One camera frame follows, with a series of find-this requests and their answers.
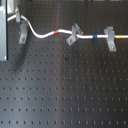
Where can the grey cable clip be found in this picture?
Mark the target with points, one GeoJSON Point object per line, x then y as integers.
{"type": "Point", "coordinates": [23, 33]}
{"type": "Point", "coordinates": [110, 33]}
{"type": "Point", "coordinates": [76, 30]}

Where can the left grey cable clip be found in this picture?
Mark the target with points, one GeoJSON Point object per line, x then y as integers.
{"type": "Point", "coordinates": [23, 33]}

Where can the right grey cable clip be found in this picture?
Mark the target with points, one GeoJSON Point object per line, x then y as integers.
{"type": "Point", "coordinates": [110, 33]}

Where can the grey metal gripper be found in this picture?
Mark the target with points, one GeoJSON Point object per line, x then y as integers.
{"type": "Point", "coordinates": [3, 28]}

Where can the middle grey cable clip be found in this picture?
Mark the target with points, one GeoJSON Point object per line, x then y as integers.
{"type": "Point", "coordinates": [76, 30]}

